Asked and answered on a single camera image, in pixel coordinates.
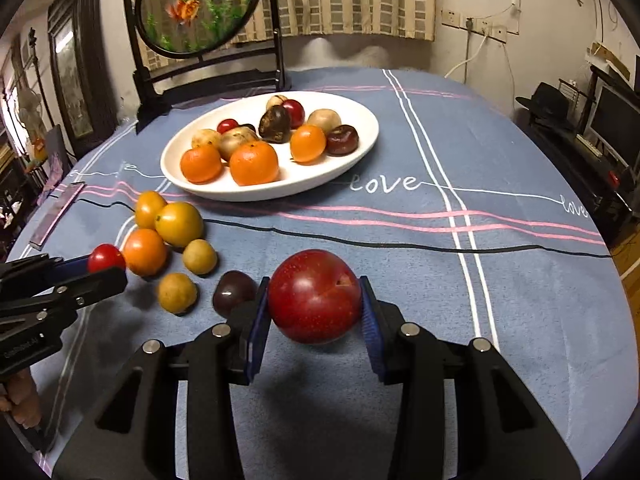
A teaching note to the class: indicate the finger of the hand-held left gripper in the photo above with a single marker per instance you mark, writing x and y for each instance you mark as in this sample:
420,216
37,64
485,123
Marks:
70,266
100,282

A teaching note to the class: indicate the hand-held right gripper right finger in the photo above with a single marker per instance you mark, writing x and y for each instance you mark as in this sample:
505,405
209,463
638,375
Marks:
374,332

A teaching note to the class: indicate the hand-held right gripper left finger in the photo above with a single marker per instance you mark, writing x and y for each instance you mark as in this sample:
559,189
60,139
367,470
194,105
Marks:
257,332

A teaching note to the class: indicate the red tomato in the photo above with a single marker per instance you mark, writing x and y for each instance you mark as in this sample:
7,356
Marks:
227,125
106,258

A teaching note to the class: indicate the large red plum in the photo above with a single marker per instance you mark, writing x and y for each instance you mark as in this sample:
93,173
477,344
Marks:
315,296

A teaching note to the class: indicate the white oval plate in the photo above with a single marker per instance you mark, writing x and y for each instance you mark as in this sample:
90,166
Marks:
320,175

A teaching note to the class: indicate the large mandarin orange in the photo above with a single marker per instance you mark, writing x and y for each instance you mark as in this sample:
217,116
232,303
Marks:
254,162

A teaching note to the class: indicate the tan round pear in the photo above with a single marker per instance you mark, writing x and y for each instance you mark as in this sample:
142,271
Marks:
235,141
276,101
324,120
206,137

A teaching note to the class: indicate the dark brown mangosteen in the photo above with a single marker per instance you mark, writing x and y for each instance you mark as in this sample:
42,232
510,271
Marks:
274,124
341,140

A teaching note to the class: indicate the orange persimmon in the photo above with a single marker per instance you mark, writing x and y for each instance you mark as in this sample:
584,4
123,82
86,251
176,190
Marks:
307,143
144,251

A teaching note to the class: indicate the person's left hand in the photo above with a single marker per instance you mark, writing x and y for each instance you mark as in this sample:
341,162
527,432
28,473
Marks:
22,400

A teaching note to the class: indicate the dark purple plum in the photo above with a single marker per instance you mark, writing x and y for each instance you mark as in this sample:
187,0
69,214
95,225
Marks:
232,292

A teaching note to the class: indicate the blue striped tablecloth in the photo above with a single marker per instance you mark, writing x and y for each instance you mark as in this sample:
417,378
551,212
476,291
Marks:
400,280

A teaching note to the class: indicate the tan longan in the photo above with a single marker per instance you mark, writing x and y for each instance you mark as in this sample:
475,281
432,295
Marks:
199,256
177,292

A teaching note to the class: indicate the small yellow persimmon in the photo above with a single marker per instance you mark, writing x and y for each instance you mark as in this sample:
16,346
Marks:
150,209

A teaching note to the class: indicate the large yellow persimmon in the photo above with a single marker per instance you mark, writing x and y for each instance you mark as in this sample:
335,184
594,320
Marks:
179,223

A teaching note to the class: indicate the small mandarin orange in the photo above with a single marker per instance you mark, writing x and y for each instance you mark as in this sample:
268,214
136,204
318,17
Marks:
201,164

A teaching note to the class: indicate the dark framed picture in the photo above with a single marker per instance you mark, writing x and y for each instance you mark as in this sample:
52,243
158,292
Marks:
75,90

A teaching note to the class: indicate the small dark plum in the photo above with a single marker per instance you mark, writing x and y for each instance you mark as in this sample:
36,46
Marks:
247,128

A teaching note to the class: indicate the small red plum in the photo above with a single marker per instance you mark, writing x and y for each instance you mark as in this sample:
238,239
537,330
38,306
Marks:
295,112

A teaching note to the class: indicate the round goldfish screen black stand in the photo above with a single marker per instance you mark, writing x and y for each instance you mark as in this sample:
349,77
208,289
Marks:
200,10

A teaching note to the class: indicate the black hat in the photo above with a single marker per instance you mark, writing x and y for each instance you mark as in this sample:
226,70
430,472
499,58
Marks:
547,102

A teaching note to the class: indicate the computer monitor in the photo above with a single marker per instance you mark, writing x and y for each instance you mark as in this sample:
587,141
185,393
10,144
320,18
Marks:
617,120

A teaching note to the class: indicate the beige checked curtain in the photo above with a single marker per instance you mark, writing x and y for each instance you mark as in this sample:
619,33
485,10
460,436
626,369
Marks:
350,0

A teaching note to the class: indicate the cardboard piece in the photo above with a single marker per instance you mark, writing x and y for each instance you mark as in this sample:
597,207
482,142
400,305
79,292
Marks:
607,57

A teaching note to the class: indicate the white wall socket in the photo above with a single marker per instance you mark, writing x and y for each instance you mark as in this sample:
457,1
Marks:
450,17

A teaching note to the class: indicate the white wall socket strip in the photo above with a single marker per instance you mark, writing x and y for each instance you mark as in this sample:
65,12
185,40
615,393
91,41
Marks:
487,29

